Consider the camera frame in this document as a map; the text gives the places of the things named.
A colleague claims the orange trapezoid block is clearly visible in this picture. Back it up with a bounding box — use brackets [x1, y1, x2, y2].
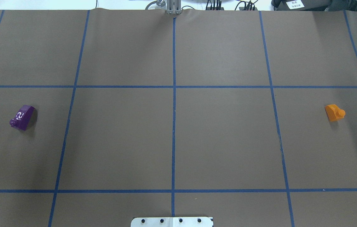
[324, 104, 346, 122]

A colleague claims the purple trapezoid block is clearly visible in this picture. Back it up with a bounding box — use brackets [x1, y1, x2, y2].
[9, 105, 35, 131]

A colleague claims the brown paper table mat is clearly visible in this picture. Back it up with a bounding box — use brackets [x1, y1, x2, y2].
[0, 9, 357, 227]

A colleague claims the white metal mounting plate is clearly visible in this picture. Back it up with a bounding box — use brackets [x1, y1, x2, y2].
[130, 217, 214, 227]

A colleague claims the black device with label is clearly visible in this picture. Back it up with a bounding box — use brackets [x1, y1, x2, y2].
[271, 0, 357, 12]

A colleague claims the black cable bundle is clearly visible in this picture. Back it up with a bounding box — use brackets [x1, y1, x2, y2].
[206, 0, 258, 11]

